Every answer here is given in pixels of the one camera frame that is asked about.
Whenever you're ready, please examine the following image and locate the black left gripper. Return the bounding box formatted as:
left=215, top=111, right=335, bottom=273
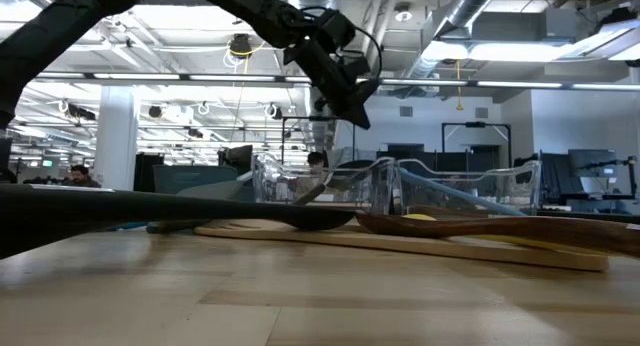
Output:
left=282, top=35, right=375, bottom=131

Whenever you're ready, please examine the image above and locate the large pale blue spoon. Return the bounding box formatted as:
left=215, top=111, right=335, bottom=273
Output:
left=398, top=168, right=532, bottom=219

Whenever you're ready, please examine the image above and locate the grey wedge spatula black handle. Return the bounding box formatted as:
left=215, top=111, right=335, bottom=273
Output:
left=146, top=179, right=245, bottom=236

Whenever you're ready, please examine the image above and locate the dark brown wooden spoon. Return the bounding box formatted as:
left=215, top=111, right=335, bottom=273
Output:
left=355, top=211, right=640, bottom=260

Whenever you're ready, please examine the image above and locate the blue silicone spoon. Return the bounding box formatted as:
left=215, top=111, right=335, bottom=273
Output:
left=106, top=221, right=149, bottom=233

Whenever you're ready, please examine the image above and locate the person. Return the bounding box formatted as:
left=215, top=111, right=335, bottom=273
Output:
left=305, top=151, right=327, bottom=176
left=62, top=164, right=103, bottom=189

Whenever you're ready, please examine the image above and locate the black monitor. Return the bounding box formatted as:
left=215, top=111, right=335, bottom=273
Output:
left=217, top=144, right=255, bottom=176

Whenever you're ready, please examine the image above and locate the reddish brown wooden utensil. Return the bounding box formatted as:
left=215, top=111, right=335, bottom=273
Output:
left=407, top=204, right=531, bottom=220

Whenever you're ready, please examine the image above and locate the light wooden spork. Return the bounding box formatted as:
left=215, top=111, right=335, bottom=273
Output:
left=193, top=217, right=610, bottom=273

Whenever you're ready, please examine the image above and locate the teal plastic bin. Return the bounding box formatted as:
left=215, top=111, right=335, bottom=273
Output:
left=152, top=164, right=256, bottom=196

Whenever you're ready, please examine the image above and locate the long ceiling light strip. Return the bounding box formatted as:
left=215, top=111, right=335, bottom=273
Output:
left=29, top=70, right=640, bottom=91

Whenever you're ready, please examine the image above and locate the dark cabinet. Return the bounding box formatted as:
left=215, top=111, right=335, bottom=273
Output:
left=133, top=151, right=166, bottom=195

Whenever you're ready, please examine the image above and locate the white building column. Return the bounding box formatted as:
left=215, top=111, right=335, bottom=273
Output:
left=92, top=84, right=140, bottom=198

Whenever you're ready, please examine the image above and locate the grey monitor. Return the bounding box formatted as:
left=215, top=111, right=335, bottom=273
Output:
left=567, top=147, right=620, bottom=181

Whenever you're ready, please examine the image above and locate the black equipment stand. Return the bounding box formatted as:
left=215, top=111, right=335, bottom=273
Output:
left=573, top=154, right=640, bottom=200

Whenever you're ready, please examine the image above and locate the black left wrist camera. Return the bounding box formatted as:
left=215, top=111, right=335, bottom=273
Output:
left=342, top=55, right=375, bottom=86

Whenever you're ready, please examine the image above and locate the black metal frame rig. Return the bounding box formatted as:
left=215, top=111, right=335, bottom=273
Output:
left=279, top=115, right=358, bottom=160
left=439, top=120, right=513, bottom=156

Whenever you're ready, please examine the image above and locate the silver spiral ventilation duct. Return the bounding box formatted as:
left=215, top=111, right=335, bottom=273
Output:
left=404, top=0, right=506, bottom=82
left=285, top=0, right=342, bottom=155

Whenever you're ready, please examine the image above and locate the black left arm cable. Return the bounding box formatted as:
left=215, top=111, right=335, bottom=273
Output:
left=298, top=4, right=385, bottom=85

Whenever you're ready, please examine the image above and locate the yellow hanging cord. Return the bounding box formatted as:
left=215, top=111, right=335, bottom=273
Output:
left=453, top=59, right=465, bottom=112

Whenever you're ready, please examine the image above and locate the black ceiling cable reel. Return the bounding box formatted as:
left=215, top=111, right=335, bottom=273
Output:
left=228, top=32, right=254, bottom=58

